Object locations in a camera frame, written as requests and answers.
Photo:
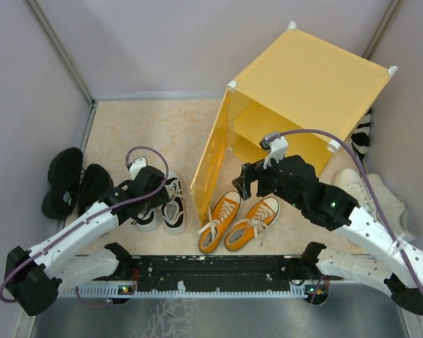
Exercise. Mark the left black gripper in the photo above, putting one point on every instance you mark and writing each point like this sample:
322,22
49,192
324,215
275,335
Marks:
161,196

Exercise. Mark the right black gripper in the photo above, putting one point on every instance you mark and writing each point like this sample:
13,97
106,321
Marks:
249,172

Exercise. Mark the yellow cabinet door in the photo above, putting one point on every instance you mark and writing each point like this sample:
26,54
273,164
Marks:
207,174

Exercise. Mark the orange canvas sneaker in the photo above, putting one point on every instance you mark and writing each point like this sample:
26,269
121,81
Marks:
220,218
254,225

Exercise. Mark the black chunky shoe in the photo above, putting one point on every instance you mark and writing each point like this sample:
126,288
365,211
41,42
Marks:
95,182
64,182

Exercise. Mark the yellow shoe cabinet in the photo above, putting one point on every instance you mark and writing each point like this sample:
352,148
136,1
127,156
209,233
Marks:
300,82

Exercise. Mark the black white sneaker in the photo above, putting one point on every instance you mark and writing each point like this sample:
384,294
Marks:
146,221
173,213

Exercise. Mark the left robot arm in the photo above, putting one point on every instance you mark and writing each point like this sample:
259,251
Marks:
35,277

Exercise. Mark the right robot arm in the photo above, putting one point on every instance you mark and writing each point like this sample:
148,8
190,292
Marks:
395,267

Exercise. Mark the zebra striped shoe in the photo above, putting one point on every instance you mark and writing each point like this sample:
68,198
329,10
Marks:
360,140

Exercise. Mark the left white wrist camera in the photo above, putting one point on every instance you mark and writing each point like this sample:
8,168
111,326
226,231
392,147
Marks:
136,166

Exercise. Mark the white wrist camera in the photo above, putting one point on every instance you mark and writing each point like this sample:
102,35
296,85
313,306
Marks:
276,147
136,166

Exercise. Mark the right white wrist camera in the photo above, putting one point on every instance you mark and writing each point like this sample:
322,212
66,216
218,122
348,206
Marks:
276,147

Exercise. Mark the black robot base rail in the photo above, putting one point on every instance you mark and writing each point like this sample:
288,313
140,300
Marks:
225,277

